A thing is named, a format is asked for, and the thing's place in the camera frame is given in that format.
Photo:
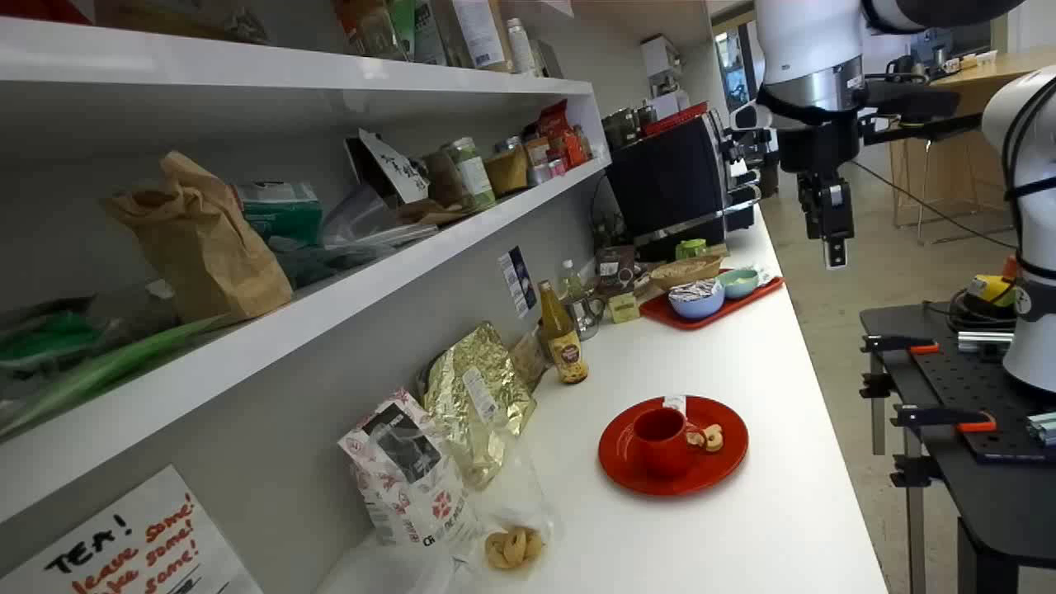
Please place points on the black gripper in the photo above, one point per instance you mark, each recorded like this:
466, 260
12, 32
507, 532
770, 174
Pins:
813, 154

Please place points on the red cup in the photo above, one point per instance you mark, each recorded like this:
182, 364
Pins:
660, 443

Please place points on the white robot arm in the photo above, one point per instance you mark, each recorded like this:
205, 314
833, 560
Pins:
822, 101

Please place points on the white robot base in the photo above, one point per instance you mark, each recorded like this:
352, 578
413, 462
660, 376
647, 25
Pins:
1020, 126

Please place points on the teal small bowl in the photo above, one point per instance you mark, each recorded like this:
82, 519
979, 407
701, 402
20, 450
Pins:
741, 281

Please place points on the wooden desk in background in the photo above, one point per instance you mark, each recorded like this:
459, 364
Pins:
957, 174

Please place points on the blue patterned bowl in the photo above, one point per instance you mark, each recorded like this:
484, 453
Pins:
697, 299

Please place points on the black coffee machine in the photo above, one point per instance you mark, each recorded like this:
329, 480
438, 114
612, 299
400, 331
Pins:
674, 187

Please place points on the black work table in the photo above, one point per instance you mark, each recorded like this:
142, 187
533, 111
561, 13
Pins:
1000, 485

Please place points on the red snack bag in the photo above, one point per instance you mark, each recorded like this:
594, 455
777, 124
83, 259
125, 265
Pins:
561, 134

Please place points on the amber glass bottle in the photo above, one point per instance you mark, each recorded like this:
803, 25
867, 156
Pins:
561, 336

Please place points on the red plate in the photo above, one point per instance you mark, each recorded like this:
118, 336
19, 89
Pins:
621, 466

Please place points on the brown jar on shelf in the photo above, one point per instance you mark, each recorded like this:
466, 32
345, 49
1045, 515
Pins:
511, 168

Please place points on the glass jar with label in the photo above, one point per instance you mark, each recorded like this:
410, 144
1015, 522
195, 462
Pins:
471, 168

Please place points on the gold foil bag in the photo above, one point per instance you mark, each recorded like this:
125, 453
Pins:
481, 402

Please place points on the clear bag of cookies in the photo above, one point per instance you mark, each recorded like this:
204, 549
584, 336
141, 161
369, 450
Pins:
514, 522

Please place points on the white black card box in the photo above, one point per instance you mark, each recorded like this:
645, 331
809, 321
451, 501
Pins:
389, 168

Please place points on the white printed coffee bag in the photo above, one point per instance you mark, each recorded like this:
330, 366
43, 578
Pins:
406, 480

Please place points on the green box on shelf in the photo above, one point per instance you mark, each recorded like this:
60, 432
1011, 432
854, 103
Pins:
281, 210

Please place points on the brown paper bag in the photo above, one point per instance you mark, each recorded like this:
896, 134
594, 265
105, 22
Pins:
201, 242

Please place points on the white handwritten tea sign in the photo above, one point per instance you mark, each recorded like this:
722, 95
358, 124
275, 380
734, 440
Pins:
155, 540

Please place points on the green plastic package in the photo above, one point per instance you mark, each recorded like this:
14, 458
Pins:
105, 370

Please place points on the white lower shelf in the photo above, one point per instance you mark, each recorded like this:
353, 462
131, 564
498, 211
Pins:
52, 455

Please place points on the white shelf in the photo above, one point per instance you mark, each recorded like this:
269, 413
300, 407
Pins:
52, 455
36, 49

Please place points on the white upper shelf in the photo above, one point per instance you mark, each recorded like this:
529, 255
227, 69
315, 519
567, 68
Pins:
36, 49

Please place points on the upper orange-handled clamp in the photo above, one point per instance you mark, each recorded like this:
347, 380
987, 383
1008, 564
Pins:
899, 345

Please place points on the orange-handled black clamp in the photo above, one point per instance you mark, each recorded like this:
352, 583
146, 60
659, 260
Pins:
945, 420

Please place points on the ring-shaped cookie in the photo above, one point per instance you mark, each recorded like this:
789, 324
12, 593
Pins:
711, 438

